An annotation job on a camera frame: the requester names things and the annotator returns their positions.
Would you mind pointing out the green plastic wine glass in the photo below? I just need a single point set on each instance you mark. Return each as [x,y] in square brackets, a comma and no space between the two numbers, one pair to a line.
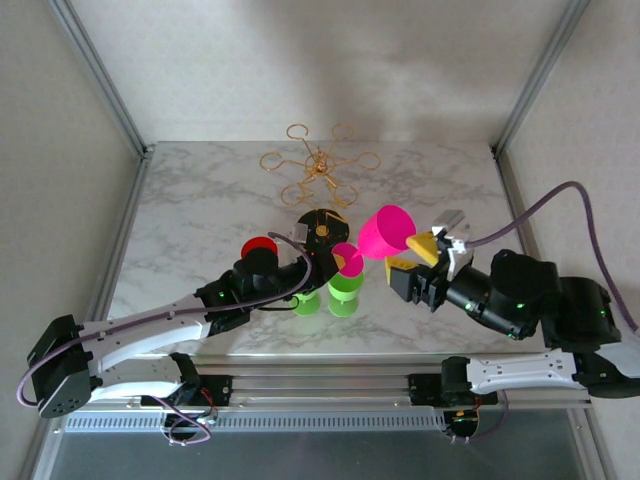
[345,290]
[306,307]

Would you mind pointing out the pink plastic wine glass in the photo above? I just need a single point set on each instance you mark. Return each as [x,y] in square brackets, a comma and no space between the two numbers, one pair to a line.
[385,235]

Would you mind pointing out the red plastic wine glass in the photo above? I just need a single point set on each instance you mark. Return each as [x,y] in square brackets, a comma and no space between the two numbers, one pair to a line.
[255,245]

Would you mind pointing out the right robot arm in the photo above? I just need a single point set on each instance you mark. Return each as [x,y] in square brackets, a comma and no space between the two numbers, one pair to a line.
[520,372]

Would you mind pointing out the grey metal panel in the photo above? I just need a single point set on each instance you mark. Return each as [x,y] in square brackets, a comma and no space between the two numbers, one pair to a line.
[320,460]

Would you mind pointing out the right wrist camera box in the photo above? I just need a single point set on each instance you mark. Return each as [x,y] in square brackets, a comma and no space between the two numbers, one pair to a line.
[450,220]

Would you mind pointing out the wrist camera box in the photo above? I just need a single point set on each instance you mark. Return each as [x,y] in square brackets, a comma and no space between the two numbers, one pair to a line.
[450,220]
[300,232]

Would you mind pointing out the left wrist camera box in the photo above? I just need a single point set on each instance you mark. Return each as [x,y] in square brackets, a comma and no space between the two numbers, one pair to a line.
[300,232]

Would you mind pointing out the aluminium table side rail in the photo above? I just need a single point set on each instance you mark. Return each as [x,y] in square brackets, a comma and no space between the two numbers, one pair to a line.
[118,250]
[513,190]

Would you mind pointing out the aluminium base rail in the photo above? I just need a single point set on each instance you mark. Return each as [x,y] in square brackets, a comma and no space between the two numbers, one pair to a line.
[320,385]

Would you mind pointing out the aluminium frame bar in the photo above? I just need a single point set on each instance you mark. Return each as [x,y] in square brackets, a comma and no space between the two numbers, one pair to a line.
[45,445]
[595,445]

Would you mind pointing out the aluminium frame post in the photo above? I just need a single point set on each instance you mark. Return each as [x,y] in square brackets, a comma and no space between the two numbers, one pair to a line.
[98,70]
[544,70]

